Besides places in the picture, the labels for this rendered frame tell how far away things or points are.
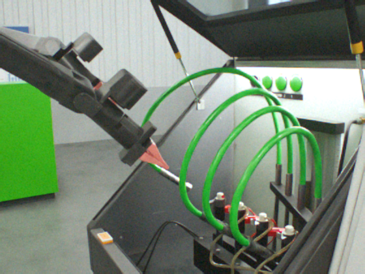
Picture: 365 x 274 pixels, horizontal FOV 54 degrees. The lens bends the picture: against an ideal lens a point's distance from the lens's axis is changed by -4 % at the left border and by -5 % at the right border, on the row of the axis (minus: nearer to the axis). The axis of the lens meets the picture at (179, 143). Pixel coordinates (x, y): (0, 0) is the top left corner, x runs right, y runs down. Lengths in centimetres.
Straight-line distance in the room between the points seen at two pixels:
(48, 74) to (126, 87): 16
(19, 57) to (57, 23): 663
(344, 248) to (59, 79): 59
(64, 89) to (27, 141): 339
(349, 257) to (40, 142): 371
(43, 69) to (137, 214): 64
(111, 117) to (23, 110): 331
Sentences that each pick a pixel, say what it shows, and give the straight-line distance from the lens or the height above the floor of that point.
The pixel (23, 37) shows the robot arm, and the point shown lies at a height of 153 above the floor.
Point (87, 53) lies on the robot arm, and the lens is 102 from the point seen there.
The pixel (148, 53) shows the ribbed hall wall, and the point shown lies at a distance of 759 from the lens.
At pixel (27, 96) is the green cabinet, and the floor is 116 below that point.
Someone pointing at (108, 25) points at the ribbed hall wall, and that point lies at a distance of 744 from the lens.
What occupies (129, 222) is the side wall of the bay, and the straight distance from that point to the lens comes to 120.
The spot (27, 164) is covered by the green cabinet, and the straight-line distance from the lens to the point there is 415.
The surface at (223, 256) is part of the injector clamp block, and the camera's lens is 92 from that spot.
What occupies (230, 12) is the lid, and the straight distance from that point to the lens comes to 108.
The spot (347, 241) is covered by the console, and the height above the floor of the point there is 114.
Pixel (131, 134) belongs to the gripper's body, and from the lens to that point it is 77.
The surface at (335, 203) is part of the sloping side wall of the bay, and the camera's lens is 69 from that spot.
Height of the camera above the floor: 143
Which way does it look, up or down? 12 degrees down
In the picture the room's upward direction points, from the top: 1 degrees counter-clockwise
